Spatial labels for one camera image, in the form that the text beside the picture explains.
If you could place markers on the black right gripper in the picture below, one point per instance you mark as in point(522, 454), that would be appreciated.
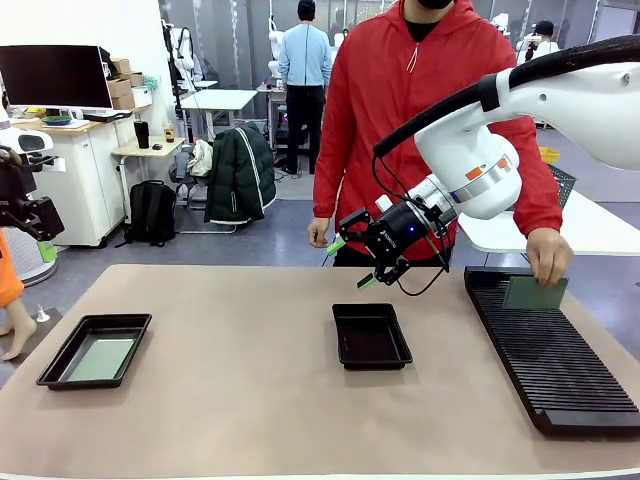
point(400, 232)

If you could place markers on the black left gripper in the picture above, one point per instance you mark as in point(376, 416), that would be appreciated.
point(12, 180)

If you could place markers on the black ESD tray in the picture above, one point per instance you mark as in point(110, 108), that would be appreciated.
point(55, 375)
point(371, 337)

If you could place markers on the red-sleeved right forearm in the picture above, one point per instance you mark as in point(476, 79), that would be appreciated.
point(327, 190)

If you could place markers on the red-sleeved left forearm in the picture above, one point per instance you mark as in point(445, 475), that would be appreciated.
point(542, 210)

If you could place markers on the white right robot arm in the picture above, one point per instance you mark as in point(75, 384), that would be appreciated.
point(575, 105)

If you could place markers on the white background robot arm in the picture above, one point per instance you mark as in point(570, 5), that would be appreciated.
point(182, 50)

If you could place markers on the person's right hand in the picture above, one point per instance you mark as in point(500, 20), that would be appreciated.
point(318, 234)

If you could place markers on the person's left hand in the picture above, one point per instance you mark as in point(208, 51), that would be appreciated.
point(550, 255)

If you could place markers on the white cylindrical air purifier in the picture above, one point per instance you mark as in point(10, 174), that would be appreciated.
point(30, 260)

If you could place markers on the white cabinet with wood top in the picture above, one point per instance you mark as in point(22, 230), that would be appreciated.
point(85, 190)

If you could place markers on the orange garment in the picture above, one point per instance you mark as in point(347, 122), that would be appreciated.
point(7, 280)

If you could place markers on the green bowl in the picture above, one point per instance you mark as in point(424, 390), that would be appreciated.
point(56, 120)

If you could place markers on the black backpack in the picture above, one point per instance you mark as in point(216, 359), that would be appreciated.
point(152, 212)

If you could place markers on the mannequin leg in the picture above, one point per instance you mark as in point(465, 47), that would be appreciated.
point(20, 335)

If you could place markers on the black keyboard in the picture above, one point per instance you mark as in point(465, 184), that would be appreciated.
point(107, 115)

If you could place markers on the small light wood desk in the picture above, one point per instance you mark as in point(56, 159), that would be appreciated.
point(145, 151)

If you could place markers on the black tumbler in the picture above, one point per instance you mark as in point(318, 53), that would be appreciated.
point(142, 135)

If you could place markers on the cardboard box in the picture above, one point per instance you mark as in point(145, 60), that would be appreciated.
point(123, 101)
point(137, 79)
point(120, 87)
point(121, 66)

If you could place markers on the black computer monitor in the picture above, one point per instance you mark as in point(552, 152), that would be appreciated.
point(55, 75)

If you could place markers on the person in red jacket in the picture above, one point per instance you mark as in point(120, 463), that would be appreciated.
point(390, 100)

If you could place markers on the dark green padded jacket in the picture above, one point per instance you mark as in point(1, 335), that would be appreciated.
point(240, 175)

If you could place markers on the white storage box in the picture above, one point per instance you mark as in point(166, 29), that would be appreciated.
point(142, 96)

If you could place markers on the white cloth on chair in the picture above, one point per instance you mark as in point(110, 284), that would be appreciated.
point(201, 157)

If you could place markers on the yellow bin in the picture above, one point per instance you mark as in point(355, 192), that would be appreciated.
point(550, 155)

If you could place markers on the person in light blue shirt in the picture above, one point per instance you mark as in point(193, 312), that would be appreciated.
point(305, 60)

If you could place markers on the grey mesh basket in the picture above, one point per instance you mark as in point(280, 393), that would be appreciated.
point(565, 185)

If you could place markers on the white background desk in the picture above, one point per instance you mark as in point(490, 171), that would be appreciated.
point(220, 97)

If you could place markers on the black slotted board rack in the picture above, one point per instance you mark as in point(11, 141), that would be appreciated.
point(550, 370)

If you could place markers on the white side table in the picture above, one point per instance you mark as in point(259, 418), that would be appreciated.
point(600, 225)

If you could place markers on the person in white coat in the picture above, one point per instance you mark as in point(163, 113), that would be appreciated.
point(542, 47)

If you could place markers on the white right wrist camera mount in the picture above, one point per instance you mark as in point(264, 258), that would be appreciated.
point(384, 204)

